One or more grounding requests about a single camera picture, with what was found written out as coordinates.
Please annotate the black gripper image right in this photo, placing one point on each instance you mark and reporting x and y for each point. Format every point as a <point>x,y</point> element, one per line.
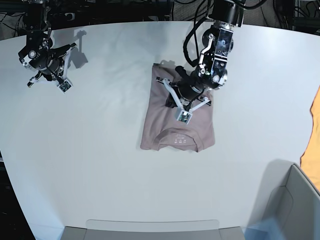
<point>189,88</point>

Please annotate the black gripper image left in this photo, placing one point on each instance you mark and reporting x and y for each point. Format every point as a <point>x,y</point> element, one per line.
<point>53,63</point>

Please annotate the blue cloth in bin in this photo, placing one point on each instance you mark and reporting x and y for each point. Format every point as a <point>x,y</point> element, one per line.
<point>267,229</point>

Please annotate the grey plastic bin right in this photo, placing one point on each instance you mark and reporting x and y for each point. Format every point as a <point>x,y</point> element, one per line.
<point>296,207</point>

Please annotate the orange cloth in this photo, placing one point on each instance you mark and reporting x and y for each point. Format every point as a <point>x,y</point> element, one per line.
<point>310,160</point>

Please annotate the grey tray bottom edge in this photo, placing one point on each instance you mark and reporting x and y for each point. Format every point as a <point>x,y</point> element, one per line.
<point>135,230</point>

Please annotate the mauve pink T-shirt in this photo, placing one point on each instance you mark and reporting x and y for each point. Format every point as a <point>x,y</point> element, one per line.
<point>175,127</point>

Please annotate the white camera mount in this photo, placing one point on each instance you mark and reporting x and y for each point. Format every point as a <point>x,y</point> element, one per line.
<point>30,62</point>
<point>185,107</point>

